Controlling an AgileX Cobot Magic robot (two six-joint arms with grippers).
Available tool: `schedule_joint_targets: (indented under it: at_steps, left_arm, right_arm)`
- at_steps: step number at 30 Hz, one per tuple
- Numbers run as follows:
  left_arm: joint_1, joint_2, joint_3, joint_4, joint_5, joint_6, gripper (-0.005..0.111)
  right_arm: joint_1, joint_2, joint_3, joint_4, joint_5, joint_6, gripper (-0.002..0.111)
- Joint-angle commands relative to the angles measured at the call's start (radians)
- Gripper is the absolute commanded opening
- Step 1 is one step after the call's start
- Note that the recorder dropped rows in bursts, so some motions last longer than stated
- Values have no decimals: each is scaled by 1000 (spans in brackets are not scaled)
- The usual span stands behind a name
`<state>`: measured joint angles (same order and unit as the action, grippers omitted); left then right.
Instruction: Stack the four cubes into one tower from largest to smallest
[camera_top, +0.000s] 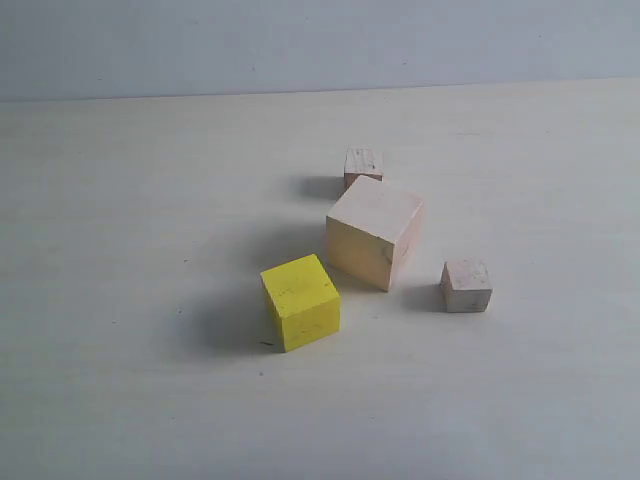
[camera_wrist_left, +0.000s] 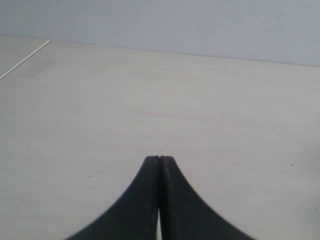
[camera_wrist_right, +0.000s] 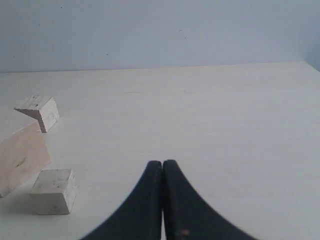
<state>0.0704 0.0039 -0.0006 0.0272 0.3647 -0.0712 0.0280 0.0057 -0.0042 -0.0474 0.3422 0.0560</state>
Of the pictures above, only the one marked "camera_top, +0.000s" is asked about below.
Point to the large natural wooden cube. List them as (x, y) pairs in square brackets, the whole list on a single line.
[(372, 230)]

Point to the yellow painted wooden cube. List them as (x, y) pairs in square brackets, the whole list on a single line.
[(302, 300)]

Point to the small wooden cube with marks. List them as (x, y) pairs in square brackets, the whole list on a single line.
[(362, 161)]

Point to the small pale wooden cube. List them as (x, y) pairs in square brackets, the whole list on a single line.
[(466, 286)]

